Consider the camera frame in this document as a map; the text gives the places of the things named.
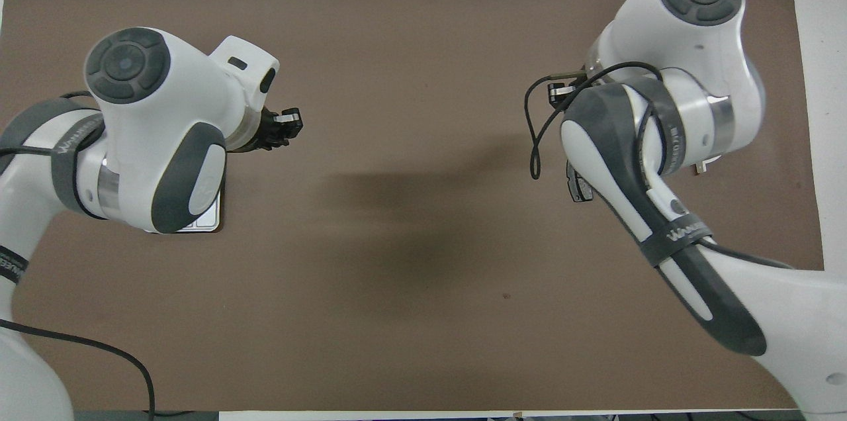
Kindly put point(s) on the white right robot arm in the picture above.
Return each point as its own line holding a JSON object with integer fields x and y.
{"x": 688, "y": 44}

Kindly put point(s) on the silver metal tray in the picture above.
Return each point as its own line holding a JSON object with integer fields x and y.
{"x": 210, "y": 219}

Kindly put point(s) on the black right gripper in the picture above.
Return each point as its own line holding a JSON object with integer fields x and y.
{"x": 582, "y": 87}

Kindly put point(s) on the short grey brake pad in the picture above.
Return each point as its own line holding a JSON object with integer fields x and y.
{"x": 574, "y": 188}

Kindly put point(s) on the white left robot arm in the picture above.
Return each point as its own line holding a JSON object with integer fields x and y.
{"x": 159, "y": 116}

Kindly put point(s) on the brown table mat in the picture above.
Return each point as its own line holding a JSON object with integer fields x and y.
{"x": 397, "y": 44}

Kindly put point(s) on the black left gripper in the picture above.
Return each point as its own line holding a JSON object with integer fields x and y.
{"x": 268, "y": 133}

